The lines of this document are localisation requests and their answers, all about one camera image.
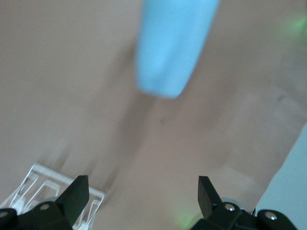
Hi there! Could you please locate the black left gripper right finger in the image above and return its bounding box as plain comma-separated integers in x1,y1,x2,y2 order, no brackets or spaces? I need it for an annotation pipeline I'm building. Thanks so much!
189,176,298,230

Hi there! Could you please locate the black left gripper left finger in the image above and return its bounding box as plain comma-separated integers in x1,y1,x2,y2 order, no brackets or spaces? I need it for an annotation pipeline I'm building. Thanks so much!
0,175,90,230

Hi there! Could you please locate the white wire cup holder rack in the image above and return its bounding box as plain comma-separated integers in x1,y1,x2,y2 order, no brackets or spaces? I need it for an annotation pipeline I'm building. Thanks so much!
0,163,106,230

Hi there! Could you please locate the light blue cup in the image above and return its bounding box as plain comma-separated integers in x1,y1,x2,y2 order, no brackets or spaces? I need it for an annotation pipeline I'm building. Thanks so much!
134,0,221,99

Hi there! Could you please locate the brown table cover sheet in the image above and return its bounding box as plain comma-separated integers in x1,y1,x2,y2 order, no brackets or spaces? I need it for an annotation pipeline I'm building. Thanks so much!
0,0,307,230

